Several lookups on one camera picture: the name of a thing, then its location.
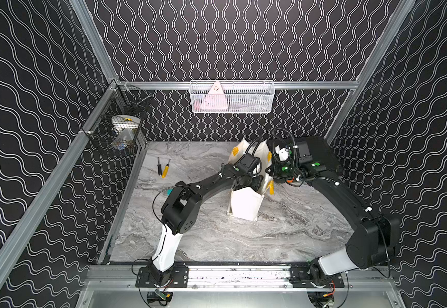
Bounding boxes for black wire mesh basket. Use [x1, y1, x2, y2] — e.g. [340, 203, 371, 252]
[86, 82, 154, 157]

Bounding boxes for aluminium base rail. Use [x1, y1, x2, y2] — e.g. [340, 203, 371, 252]
[134, 263, 344, 290]

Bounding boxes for pink triangular card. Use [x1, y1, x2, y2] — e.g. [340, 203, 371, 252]
[200, 81, 229, 112]

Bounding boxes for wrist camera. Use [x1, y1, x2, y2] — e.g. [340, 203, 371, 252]
[295, 141, 313, 164]
[236, 153, 261, 174]

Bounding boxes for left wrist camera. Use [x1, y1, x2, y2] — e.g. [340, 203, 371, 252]
[236, 153, 261, 174]

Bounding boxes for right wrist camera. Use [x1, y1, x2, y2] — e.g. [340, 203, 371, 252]
[295, 141, 313, 164]

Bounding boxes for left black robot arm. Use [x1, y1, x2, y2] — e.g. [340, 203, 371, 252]
[148, 164, 263, 286]

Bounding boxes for yellow handled screwdriver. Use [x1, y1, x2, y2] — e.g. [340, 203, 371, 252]
[161, 159, 171, 178]

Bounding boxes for black small screwdriver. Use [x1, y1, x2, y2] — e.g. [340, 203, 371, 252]
[157, 157, 163, 177]

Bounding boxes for white canvas pouch yellow handles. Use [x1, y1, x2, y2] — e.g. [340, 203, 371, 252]
[227, 139, 273, 222]

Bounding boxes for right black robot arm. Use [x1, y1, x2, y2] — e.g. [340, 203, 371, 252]
[267, 156, 400, 281]

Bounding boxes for white wire wall basket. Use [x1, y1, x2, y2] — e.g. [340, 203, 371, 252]
[188, 80, 276, 114]

